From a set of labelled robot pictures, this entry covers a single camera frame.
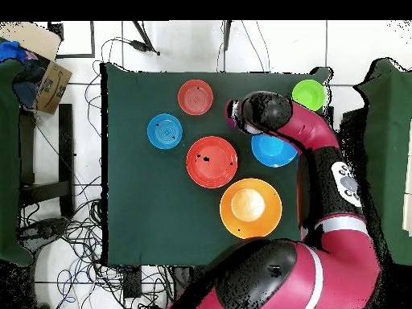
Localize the black metal frame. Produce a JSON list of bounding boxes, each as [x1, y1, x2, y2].
[[47, 20, 96, 60]]

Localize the tangle of black cables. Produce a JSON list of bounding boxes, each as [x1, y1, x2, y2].
[[19, 173, 175, 309]]

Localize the small orange-red ringed bowl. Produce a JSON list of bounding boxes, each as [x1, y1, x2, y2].
[[177, 79, 214, 117]]

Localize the blue cloth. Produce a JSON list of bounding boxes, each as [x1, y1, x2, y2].
[[0, 40, 27, 63]]

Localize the black tripod leg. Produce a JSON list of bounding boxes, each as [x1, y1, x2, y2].
[[131, 20, 161, 56], [222, 20, 233, 52]]

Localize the large blue plastic bowl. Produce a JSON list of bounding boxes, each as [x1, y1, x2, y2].
[[250, 134, 299, 168]]

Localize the green cloth covered table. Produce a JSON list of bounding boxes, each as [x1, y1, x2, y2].
[[0, 59, 35, 266], [353, 57, 412, 266]]

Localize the black rounded floor base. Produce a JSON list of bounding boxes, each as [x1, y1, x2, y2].
[[19, 216, 68, 247]]

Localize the wide orange-red shallow bowl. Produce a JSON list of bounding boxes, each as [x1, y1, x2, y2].
[[185, 135, 239, 189]]

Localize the small black power box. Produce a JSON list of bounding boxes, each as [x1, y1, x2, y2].
[[123, 266, 142, 299]]

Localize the green plastic bowl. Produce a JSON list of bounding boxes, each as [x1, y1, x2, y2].
[[290, 79, 327, 112]]

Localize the black chair frame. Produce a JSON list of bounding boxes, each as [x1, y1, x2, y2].
[[19, 103, 75, 220]]

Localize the small blue plastic bowl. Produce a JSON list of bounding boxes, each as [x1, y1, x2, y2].
[[146, 113, 183, 150]]

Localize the dark green table cloth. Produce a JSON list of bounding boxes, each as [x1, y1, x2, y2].
[[101, 62, 332, 268]]

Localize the brown cardboard box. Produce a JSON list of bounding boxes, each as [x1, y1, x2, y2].
[[0, 21, 73, 115]]

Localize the large orange plastic bowl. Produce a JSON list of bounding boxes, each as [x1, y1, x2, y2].
[[219, 178, 283, 240]]

